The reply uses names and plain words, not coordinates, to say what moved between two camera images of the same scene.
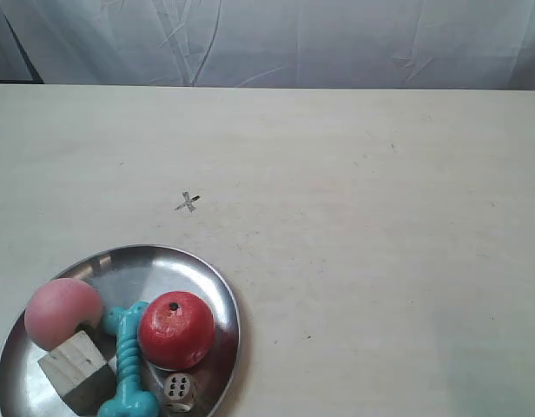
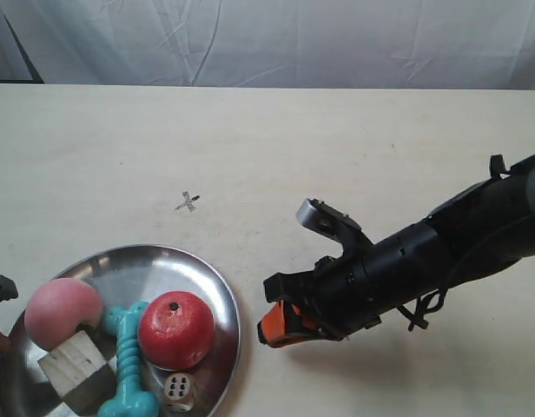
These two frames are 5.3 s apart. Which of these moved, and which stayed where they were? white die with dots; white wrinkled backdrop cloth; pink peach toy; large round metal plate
Moved: large round metal plate
Stayed: white die with dots; white wrinkled backdrop cloth; pink peach toy
